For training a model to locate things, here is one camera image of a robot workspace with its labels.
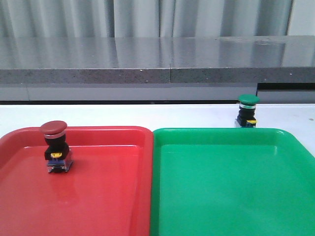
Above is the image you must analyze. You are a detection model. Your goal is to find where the red mushroom push button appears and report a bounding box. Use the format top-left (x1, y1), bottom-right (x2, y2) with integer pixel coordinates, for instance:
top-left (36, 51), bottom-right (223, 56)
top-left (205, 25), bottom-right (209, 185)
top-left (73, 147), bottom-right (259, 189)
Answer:
top-left (39, 120), bottom-right (73, 173)

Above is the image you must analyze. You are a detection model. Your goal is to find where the green mushroom push button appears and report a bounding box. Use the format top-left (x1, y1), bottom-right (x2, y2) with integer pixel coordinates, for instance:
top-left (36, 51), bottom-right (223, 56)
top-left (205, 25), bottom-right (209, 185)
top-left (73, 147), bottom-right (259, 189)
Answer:
top-left (235, 94), bottom-right (260, 128)

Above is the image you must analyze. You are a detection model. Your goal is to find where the green plastic tray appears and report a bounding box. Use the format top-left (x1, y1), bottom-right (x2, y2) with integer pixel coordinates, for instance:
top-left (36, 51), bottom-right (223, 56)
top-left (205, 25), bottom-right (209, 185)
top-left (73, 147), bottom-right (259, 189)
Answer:
top-left (150, 128), bottom-right (315, 236)

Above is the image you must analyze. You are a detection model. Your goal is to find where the white pleated curtain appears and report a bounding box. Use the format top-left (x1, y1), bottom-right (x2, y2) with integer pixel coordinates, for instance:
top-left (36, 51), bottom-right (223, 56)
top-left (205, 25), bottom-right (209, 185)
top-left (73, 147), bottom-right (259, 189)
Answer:
top-left (0, 0), bottom-right (293, 38)

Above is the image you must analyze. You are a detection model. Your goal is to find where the grey stone counter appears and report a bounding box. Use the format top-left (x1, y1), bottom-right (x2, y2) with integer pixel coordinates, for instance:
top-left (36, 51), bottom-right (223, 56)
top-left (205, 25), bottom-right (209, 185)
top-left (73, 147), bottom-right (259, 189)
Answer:
top-left (0, 36), bottom-right (315, 104)

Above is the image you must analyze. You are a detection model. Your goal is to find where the red plastic tray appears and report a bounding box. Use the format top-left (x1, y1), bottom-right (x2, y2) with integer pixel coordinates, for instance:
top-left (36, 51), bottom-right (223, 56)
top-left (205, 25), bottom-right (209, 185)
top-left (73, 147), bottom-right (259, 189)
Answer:
top-left (0, 126), bottom-right (153, 236)

